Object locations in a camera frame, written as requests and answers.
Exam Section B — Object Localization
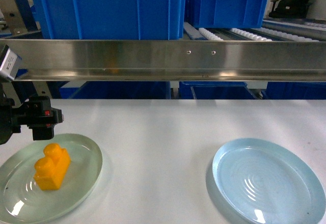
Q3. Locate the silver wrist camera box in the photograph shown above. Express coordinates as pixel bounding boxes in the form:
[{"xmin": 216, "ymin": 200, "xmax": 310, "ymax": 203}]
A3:
[{"xmin": 1, "ymin": 45, "xmax": 22, "ymax": 81}]

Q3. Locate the clear green glass plate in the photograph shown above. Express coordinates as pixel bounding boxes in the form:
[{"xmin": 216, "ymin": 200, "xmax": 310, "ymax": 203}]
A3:
[{"xmin": 1, "ymin": 133, "xmax": 102, "ymax": 223}]

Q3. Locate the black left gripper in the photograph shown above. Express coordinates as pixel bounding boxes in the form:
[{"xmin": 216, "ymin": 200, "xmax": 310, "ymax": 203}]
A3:
[{"xmin": 1, "ymin": 96, "xmax": 64, "ymax": 145}]

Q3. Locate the blue bin behind right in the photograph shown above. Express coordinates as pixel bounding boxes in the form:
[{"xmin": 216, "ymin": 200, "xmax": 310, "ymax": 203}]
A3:
[{"xmin": 184, "ymin": 0, "xmax": 267, "ymax": 29}]

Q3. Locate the steel shelf front rail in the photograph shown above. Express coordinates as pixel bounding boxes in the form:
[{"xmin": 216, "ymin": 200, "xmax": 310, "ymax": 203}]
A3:
[{"xmin": 1, "ymin": 39, "xmax": 325, "ymax": 81}]

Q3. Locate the light blue glass plate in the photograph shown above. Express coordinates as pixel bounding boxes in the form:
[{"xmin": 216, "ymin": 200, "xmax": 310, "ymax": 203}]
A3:
[{"xmin": 211, "ymin": 138, "xmax": 325, "ymax": 223}]

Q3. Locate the yellow toy block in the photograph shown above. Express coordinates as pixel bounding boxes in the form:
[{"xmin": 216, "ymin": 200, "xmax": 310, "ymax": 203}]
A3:
[{"xmin": 33, "ymin": 143, "xmax": 71, "ymax": 191}]

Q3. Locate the large blue plastic bin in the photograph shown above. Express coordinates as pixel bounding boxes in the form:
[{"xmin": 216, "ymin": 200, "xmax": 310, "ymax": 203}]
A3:
[{"xmin": 33, "ymin": 0, "xmax": 185, "ymax": 40}]

